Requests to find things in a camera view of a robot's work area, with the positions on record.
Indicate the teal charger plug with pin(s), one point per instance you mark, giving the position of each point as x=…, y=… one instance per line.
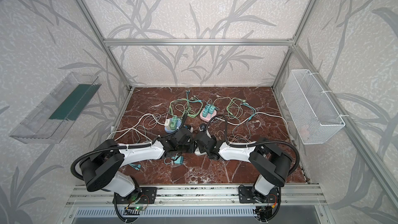
x=178, y=160

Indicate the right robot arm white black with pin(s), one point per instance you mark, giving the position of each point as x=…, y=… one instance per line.
x=274, y=160

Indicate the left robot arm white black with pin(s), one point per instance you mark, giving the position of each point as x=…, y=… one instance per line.
x=99, y=169

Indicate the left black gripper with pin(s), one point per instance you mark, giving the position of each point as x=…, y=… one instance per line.
x=184, y=137

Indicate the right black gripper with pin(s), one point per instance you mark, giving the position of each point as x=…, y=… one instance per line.
x=201, y=138

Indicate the blue power strip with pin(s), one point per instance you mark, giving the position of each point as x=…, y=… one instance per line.
x=172, y=125

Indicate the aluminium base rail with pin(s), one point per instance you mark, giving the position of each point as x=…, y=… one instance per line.
x=201, y=195

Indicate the clear plastic wall bin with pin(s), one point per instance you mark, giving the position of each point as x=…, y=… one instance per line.
x=49, y=122

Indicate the pink power strip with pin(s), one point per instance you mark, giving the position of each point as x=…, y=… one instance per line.
x=208, y=112

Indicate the white wire mesh basket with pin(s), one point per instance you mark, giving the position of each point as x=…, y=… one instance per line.
x=314, y=115

